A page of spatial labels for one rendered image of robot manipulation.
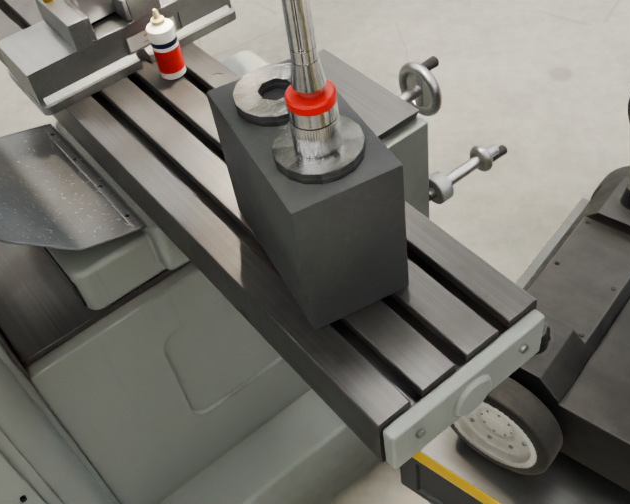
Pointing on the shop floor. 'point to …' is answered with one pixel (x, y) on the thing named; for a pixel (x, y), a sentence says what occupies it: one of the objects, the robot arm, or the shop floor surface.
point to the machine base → (284, 461)
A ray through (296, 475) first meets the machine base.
